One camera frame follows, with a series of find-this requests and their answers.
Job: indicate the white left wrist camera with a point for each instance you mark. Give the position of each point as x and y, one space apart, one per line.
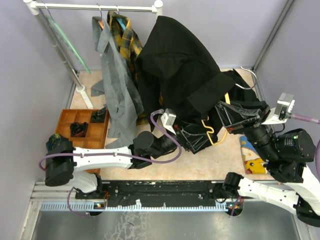
168 119

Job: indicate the yellow plaid shirt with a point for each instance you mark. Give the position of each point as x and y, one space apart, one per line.
125 40

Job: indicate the black shirt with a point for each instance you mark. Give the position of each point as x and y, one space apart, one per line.
173 69
246 97

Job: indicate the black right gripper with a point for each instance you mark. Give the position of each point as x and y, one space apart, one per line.
257 116

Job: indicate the blue pikachu cloth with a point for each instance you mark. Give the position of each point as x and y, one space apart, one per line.
252 162

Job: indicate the orange wooden tray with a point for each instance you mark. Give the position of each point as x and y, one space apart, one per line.
96 134

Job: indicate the green hanger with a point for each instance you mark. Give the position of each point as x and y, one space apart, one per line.
62 36

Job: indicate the yellow hanger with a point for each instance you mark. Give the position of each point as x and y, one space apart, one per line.
218 90

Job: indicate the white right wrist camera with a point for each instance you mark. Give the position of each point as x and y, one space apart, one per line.
280 114

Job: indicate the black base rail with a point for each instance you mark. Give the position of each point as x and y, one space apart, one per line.
180 193

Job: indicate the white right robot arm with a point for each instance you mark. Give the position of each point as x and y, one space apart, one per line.
285 157

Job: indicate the white clothes rack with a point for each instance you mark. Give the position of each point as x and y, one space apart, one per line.
61 42

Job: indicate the grey shirt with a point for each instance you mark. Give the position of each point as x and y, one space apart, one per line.
123 134

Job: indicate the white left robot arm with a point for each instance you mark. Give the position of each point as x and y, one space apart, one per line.
65 164

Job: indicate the dark patterned rolled cloth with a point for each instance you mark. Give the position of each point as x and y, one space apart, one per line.
98 116

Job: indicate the black rolled belt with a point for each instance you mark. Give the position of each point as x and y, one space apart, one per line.
78 129

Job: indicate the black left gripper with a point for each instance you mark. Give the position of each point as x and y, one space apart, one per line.
190 136

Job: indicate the green yellow patterned cloth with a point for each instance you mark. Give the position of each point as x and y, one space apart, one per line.
55 140

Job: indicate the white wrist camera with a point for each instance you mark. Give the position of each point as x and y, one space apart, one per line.
280 114
168 119

